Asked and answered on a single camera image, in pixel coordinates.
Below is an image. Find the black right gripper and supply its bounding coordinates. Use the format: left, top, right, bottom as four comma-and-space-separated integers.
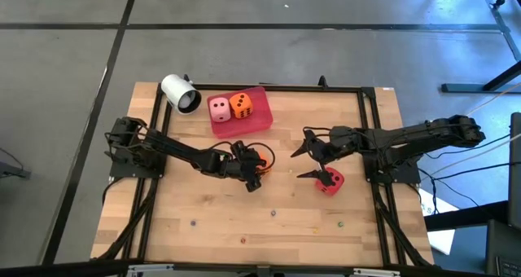
290, 125, 360, 182

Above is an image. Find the black box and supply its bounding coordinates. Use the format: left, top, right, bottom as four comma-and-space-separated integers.
485, 218, 521, 277

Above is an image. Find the grey metal floor rail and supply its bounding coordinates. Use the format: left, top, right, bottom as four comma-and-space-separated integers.
479, 0, 521, 63

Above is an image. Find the pink translucent plastic bin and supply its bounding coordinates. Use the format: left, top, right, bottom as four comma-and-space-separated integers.
207, 86, 275, 140

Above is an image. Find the orange foam die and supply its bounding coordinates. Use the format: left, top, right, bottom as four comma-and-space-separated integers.
228, 92, 255, 120
258, 152, 271, 176

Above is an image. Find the black floor beam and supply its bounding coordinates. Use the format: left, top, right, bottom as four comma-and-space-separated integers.
422, 200, 510, 232

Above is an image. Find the black aluminium table frame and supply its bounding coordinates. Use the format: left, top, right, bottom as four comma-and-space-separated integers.
92, 75, 436, 270

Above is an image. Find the dark upright panel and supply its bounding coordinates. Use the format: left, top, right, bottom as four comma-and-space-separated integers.
508, 111, 521, 230

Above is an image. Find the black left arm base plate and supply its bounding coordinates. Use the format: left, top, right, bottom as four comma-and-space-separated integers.
109, 149, 166, 180

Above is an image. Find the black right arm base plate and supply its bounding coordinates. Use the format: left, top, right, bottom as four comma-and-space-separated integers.
362, 150, 422, 185

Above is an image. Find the white cylindrical camera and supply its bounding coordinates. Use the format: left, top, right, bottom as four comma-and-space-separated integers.
160, 73, 204, 116

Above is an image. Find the black table leg foot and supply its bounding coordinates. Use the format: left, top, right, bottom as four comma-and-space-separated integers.
440, 59, 521, 95

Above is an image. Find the pink foam die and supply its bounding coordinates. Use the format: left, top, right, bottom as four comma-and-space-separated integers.
208, 96, 232, 124

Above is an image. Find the white paper sheet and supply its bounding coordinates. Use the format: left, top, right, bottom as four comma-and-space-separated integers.
418, 186, 460, 257

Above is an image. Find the grey floor object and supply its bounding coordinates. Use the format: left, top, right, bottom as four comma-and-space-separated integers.
0, 160, 33, 180

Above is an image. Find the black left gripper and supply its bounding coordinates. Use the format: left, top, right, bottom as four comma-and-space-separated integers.
211, 139, 268, 194

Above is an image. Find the black floor cable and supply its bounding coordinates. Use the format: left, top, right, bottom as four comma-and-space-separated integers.
418, 160, 521, 203

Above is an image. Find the black crossbar with silver brackets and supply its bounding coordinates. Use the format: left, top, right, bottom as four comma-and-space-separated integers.
0, 257, 521, 277

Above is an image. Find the red foam die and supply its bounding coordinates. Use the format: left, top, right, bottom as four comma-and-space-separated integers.
314, 166, 346, 197

